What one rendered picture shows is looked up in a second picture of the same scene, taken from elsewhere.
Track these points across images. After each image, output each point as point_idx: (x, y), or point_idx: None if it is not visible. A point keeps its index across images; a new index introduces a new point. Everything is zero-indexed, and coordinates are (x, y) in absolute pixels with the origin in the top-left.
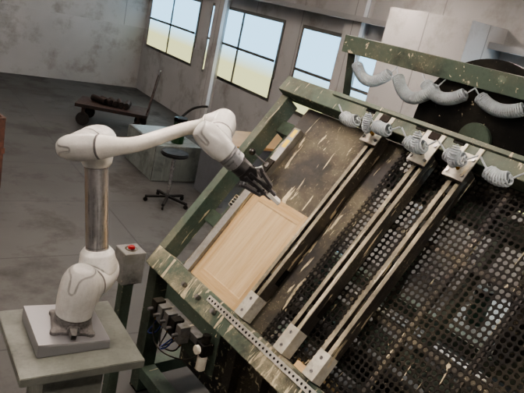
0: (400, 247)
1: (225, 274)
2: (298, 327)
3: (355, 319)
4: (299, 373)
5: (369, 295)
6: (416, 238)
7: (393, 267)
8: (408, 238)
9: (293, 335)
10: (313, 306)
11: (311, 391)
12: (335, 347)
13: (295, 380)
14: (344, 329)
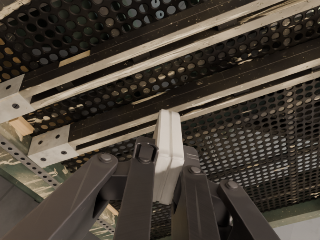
0: (263, 82)
1: None
2: (33, 105)
3: (135, 135)
4: (20, 146)
5: None
6: (293, 83)
7: (230, 101)
8: (284, 75)
9: (20, 113)
10: (74, 88)
11: (36, 168)
12: (90, 150)
13: (14, 154)
14: (111, 135)
